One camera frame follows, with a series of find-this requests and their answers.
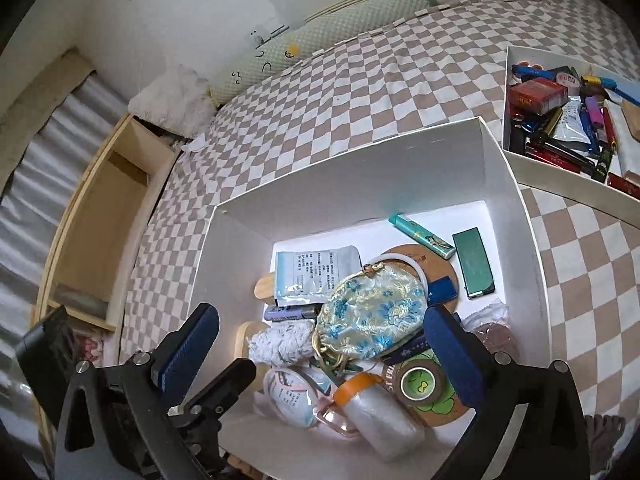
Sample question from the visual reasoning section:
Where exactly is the floral silk coin purse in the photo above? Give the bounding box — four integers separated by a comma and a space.
311, 254, 428, 370

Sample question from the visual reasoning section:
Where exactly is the white fluffy yarn ball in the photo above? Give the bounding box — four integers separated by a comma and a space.
247, 320, 314, 367

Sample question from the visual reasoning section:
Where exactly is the white blue printed sachet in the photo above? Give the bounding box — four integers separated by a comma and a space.
273, 246, 362, 307

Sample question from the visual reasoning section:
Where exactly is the blue metallic pen tube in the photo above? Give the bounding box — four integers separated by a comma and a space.
427, 276, 458, 306

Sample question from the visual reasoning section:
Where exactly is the round cork coaster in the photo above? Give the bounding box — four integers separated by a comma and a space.
384, 244, 459, 292

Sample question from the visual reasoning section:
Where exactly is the dark green flat box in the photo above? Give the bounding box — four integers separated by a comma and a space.
452, 228, 495, 299

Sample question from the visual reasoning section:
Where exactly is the teal lighter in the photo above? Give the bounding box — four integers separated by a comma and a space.
388, 214, 456, 260

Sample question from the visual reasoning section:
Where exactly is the orange capped plastic film roll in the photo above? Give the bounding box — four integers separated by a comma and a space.
333, 373, 425, 462

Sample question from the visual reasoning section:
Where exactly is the large white cardboard box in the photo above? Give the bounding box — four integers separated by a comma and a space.
192, 118, 551, 479

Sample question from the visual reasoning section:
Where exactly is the wooden bedside shelf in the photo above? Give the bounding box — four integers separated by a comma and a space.
29, 112, 182, 441

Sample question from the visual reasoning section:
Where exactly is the grey curtain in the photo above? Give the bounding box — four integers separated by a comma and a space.
1, 73, 127, 465

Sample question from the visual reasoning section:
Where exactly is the small white cardboard box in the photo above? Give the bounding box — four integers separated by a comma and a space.
502, 44, 639, 226

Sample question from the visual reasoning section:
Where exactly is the red cigarette box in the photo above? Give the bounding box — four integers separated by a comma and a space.
508, 77, 568, 115

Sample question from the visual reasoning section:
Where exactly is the white fluffy pillow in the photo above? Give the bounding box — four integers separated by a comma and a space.
128, 64, 217, 139

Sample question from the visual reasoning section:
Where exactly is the green dotted bolster pillow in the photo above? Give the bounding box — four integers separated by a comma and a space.
207, 0, 437, 107

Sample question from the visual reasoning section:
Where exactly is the small white plastic ring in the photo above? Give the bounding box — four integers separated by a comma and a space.
262, 366, 327, 429

